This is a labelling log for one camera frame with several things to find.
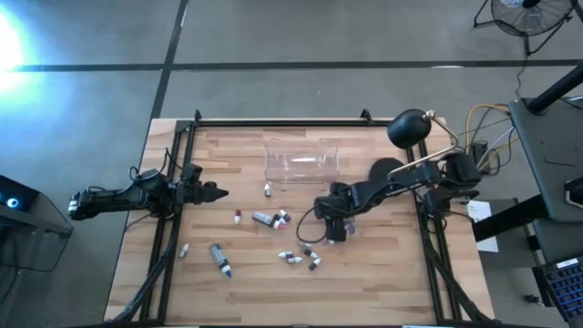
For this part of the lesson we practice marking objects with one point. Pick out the black aluminium rig frame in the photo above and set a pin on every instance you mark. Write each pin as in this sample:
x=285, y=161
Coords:
x=282, y=123

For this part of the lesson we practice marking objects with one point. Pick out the black metal pole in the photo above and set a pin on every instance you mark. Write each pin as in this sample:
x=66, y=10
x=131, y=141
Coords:
x=558, y=89

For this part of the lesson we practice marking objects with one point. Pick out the black table clamp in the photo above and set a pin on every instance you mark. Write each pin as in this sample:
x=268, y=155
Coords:
x=365, y=117
x=197, y=115

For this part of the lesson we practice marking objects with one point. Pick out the backlit keyboard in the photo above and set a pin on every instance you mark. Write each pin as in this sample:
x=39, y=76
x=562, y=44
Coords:
x=565, y=287

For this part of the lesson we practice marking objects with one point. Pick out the black power strip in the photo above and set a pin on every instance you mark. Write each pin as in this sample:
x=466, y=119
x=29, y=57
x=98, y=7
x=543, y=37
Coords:
x=479, y=152

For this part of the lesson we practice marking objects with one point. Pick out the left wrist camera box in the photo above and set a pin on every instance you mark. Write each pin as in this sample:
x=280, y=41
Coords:
x=192, y=173

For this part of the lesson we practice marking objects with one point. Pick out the clear plastic container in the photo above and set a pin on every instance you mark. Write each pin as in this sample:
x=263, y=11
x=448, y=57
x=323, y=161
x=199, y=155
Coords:
x=300, y=150

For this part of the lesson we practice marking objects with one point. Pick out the black box blue light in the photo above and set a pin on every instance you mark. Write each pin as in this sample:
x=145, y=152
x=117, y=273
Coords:
x=11, y=196

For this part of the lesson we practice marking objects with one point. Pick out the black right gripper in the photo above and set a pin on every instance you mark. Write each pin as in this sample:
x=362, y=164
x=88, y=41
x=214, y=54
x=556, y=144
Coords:
x=329, y=208

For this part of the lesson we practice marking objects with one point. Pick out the dark grey desk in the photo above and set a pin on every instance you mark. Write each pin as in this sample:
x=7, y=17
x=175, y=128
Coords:
x=551, y=150

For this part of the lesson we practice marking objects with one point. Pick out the white paper sheet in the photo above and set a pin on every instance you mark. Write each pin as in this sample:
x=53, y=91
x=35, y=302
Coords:
x=480, y=212

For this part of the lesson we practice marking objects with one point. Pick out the small red dropper bottle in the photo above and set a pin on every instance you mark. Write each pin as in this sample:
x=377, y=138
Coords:
x=237, y=216

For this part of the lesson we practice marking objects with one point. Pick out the large red food colouring bottle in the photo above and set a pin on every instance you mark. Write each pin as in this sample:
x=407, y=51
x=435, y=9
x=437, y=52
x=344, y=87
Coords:
x=264, y=218

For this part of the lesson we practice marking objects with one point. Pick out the small black-label dropper bottle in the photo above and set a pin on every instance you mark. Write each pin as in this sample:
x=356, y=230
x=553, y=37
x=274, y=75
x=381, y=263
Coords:
x=294, y=260

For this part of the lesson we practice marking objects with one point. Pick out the black white desk device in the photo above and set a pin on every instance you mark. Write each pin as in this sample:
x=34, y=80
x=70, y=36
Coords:
x=575, y=191

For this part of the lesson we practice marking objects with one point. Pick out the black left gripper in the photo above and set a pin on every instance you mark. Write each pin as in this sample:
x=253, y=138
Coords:
x=196, y=193

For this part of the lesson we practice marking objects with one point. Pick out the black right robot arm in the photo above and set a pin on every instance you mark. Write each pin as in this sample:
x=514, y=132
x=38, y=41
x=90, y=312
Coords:
x=387, y=184

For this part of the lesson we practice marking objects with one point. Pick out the small orange-label dropper bottle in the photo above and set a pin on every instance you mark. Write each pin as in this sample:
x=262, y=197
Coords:
x=314, y=263

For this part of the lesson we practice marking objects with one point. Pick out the black desk leg bar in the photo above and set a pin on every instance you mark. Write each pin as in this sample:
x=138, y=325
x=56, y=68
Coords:
x=505, y=221

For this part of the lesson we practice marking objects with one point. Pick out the large blue food colouring bottle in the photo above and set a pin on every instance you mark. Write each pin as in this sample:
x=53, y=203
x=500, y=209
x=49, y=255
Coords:
x=219, y=259

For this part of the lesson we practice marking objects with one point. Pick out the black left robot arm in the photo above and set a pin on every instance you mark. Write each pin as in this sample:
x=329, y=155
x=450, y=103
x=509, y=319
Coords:
x=109, y=200

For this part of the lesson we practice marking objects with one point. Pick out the small pale dropper bottle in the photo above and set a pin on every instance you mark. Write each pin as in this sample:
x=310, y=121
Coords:
x=183, y=250

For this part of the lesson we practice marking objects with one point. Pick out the black floor fan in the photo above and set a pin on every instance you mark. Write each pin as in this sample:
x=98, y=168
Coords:
x=530, y=18

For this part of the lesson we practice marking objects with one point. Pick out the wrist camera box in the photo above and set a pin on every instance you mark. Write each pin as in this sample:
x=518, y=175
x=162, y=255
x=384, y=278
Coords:
x=192, y=173
x=336, y=232

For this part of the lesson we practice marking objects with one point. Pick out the large purple food colouring bottle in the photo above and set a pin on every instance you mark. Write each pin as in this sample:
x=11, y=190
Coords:
x=350, y=226

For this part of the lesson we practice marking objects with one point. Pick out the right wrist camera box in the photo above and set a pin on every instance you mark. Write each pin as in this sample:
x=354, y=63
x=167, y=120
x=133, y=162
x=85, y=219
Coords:
x=336, y=232

